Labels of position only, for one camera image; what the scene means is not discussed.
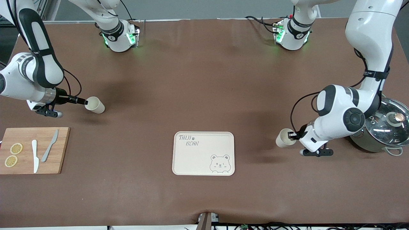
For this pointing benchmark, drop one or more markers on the brown table cover mat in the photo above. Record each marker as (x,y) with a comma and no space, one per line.
(204,83)

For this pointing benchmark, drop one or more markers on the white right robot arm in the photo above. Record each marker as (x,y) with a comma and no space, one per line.
(12,83)

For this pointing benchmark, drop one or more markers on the yellow lemon slice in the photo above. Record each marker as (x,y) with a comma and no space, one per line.
(16,148)
(11,161)

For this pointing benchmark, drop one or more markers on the grey plastic knife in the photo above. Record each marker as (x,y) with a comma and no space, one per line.
(48,148)

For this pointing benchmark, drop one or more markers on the wooden cutting board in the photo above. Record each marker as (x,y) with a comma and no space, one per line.
(59,153)

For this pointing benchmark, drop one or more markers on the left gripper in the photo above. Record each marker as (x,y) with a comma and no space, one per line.
(300,133)

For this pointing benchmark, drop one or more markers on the aluminium frame profile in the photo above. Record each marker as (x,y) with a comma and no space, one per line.
(43,9)

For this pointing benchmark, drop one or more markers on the grey-green electric cooking pot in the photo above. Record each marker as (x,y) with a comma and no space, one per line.
(374,145)

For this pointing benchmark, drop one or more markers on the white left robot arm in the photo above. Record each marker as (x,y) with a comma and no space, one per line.
(367,32)

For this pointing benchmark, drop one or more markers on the white plastic knife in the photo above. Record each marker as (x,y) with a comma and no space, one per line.
(35,159)

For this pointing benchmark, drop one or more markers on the glass pot lid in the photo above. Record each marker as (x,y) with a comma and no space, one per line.
(393,127)

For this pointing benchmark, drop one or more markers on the cream tray with bear print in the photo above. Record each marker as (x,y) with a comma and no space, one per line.
(198,156)

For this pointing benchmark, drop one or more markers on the white plastic cup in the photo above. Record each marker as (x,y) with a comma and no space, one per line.
(94,104)
(282,139)

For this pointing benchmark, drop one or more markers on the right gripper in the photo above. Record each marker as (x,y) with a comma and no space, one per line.
(61,99)

